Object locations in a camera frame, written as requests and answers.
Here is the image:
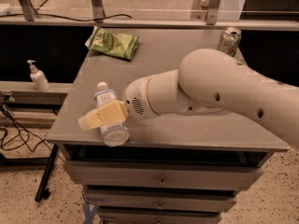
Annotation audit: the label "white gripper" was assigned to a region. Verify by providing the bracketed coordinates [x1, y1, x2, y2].
[78, 77, 157, 130]

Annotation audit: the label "blue plastic water bottle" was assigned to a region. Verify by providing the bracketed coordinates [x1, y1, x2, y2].
[93, 82, 129, 147]

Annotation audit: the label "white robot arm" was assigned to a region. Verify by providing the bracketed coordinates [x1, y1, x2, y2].
[78, 49, 299, 147]

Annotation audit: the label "green 7up soda can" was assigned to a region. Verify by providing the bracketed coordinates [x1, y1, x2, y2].
[217, 27, 241, 57]

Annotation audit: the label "green chip bag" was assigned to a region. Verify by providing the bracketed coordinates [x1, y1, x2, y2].
[85, 27, 140, 61]

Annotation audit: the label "white pump soap dispenser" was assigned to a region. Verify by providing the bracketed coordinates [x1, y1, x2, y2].
[27, 60, 50, 91]

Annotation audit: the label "grey drawer cabinet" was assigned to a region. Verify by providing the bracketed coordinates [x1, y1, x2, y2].
[48, 28, 289, 224]

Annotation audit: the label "black metal stand leg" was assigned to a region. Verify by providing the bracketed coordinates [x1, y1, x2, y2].
[35, 144, 58, 203]

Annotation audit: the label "black floor cables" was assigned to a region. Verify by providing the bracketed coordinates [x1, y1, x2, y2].
[0, 105, 54, 152]

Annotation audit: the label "grey metal railing frame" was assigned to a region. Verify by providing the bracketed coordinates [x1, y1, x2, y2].
[0, 0, 299, 31]

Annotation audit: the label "black cable on ledge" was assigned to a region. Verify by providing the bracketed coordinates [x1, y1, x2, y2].
[0, 12, 133, 22]

